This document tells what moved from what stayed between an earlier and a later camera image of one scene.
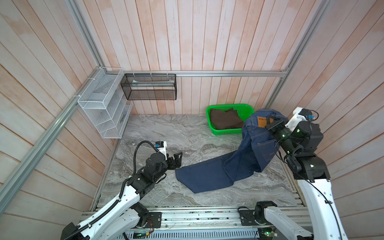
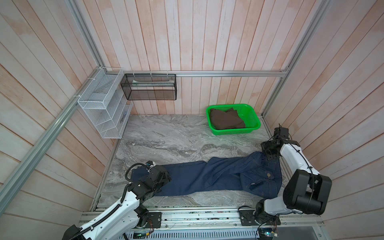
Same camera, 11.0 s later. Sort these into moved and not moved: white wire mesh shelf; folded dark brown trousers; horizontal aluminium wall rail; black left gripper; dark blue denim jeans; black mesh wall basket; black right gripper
Moved: dark blue denim jeans; black right gripper; black left gripper
Not moved: horizontal aluminium wall rail; white wire mesh shelf; folded dark brown trousers; black mesh wall basket
